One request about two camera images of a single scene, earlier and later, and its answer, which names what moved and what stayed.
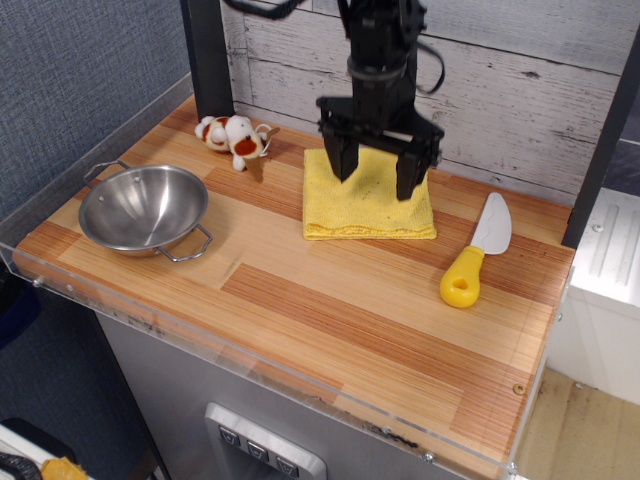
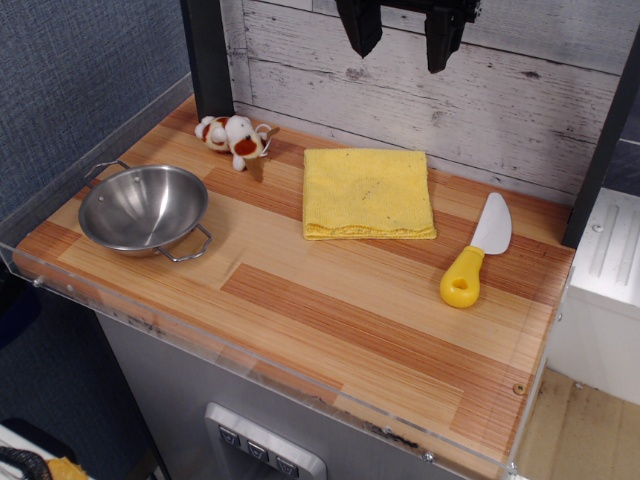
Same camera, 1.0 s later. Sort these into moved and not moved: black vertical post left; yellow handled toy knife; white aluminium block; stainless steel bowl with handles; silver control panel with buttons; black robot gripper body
Moved: black robot gripper body
Not moved: yellow handled toy knife; black vertical post left; silver control panel with buttons; white aluminium block; stainless steel bowl with handles
